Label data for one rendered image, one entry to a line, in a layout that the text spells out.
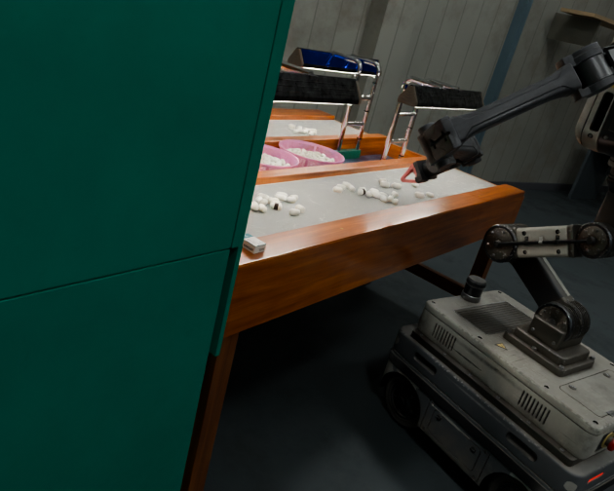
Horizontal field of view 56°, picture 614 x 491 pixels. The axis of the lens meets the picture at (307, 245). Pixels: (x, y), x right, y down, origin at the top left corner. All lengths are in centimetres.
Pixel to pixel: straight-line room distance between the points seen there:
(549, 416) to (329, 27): 314
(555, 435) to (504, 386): 19
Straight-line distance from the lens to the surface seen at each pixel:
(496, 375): 189
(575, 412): 178
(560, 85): 146
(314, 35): 421
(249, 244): 130
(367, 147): 289
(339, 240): 150
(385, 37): 437
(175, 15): 88
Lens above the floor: 131
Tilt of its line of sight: 23 degrees down
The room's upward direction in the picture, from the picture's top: 15 degrees clockwise
